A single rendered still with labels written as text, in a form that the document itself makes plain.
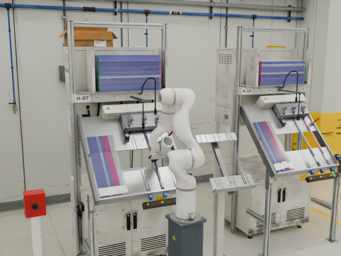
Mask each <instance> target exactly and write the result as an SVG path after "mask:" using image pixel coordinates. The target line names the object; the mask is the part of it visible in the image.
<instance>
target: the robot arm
mask: <svg viewBox="0 0 341 256"><path fill-rule="evenodd" d="M158 99H159V102H160V103H161V104H162V105H161V118H160V125H159V126H158V127H156V128H155V129H154V130H153V132H152V133H151V135H150V138H149V151H150V155H151V156H149V157H148V158H149V159H151V162H152V163H153V162H154V160H156V161H157V160H159V159H162V158H164V157H165V155H166V153H167V152H168V151H169V149H170V148H171V147H172V146H173V143H174V142H173V140H172V138H171V137H168V136H165V137H163V138H162V139H161V140H160V141H157V140H158V138H159V137H160V136H161V135H162V134H164V133H166V132H168V131H170V130H171V129H172V128H173V126H174V131H175V135H176V137H177V138H178V139H179V140H180V141H181V142H183V143H184V144H185V145H186V146H187V147H188V149H179V150H172V151H170V152H169V153H168V154H167V155H166V158H165V162H166V165H167V166H168V168H169V169H170V170H171V172H172V173H173V174H174V176H175V178H176V211H174V212H172V213H171V214H170V218H171V220H173V221H175V222H178V223H195V222H198V221H200V220H201V214H200V213H199V212H197V211H196V179H195V178H194V177H193V176H191V175H188V174H185V173H183V170H186V169H197V168H200V167H202V166H203V165H204V162H205V155H204V153H203V151H202V149H201V148H200V146H199V145H198V143H197V142H196V141H195V139H194V137H193V135H192V132H191V128H190V122H189V112H190V110H191V108H192V106H193V105H194V103H195V99H196V96H195V93H194V91H193V90H191V89H189V88H163V89H162V90H161V91H160V92H159V95H158ZM175 105H180V106H181V108H180V110H179V111H178V112H177V113H176V114H175Z"/></svg>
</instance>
